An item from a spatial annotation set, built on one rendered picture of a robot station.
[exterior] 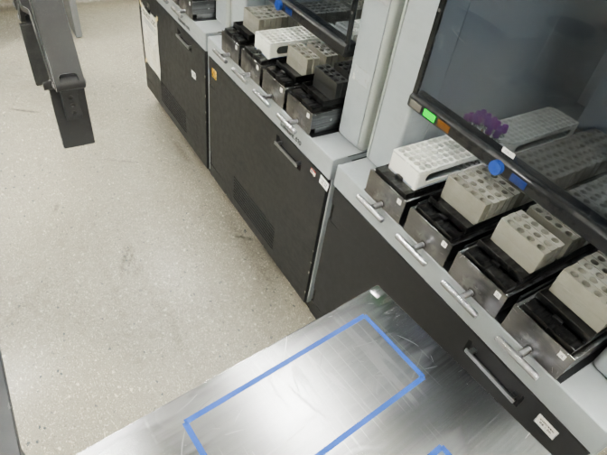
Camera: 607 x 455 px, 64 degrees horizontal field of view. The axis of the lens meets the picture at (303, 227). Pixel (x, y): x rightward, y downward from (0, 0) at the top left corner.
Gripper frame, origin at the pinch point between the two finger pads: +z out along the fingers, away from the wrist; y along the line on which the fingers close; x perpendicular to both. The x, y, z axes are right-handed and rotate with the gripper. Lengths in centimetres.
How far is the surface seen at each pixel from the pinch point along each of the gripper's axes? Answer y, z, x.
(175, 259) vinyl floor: -80, 120, 36
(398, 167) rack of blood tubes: -12, 36, 70
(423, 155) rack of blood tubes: -11, 34, 76
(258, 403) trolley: 24.4, 38.1, 13.6
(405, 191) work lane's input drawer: -5, 38, 67
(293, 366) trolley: 21.5, 38.1, 21.2
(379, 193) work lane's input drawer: -12, 43, 66
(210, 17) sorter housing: -130, 46, 74
